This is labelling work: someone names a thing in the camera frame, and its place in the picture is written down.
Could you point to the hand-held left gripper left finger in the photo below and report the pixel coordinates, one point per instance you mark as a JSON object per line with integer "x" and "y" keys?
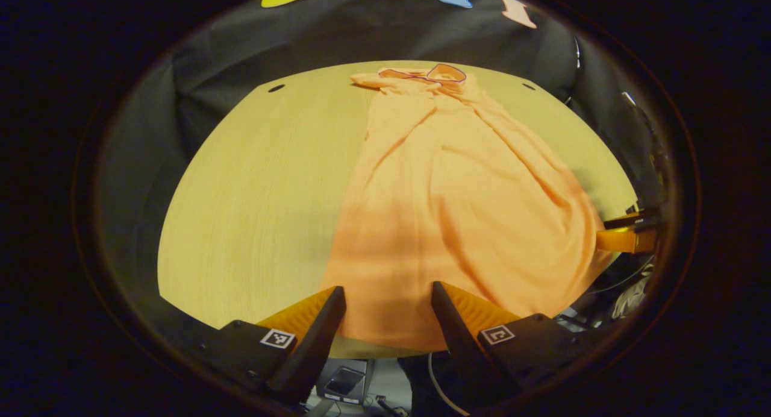
{"x": 313, "y": 338}

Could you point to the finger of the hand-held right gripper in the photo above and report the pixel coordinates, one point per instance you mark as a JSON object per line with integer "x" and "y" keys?
{"x": 632, "y": 220}
{"x": 623, "y": 241}

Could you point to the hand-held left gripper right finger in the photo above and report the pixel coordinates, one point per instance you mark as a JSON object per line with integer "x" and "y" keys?
{"x": 455, "y": 326}

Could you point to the orange T-shirt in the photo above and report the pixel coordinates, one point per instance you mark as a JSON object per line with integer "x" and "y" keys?
{"x": 458, "y": 194}

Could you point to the grey box with dark screen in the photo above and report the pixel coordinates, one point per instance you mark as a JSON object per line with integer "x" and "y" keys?
{"x": 343, "y": 381}

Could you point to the camouflage clothing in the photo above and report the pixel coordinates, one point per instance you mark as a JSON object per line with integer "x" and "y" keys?
{"x": 632, "y": 293}

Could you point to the black backdrop cloth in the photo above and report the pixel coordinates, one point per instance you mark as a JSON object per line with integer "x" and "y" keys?
{"x": 241, "y": 61}

